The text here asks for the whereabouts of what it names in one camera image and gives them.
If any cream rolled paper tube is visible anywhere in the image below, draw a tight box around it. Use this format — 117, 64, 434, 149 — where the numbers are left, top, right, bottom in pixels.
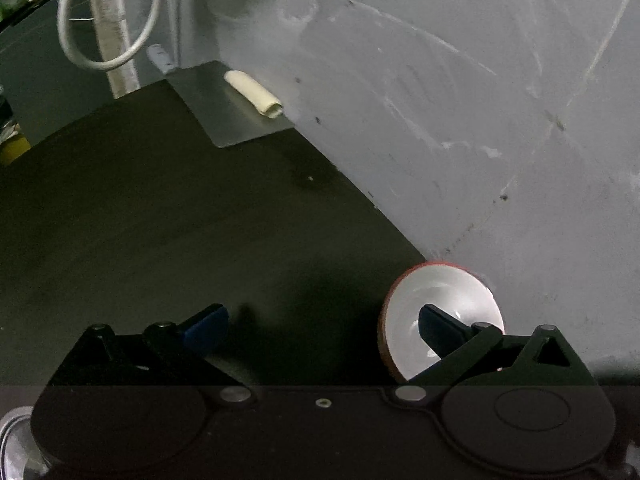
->
224, 70, 283, 119

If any white flexible hose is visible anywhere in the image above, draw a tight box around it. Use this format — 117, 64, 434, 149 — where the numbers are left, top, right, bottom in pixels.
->
55, 0, 163, 73

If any steel plate with sticker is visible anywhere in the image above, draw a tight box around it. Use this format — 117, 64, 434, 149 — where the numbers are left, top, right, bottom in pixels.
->
0, 406, 49, 480

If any metal dustpan sheet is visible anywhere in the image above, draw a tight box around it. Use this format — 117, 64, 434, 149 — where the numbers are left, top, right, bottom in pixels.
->
146, 44, 293, 148

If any yellow box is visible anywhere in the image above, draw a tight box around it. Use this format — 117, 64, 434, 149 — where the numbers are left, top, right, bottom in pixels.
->
0, 133, 32, 167

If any red-rimmed white enamel bowl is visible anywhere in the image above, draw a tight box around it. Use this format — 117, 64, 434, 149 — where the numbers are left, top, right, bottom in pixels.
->
378, 261, 504, 380

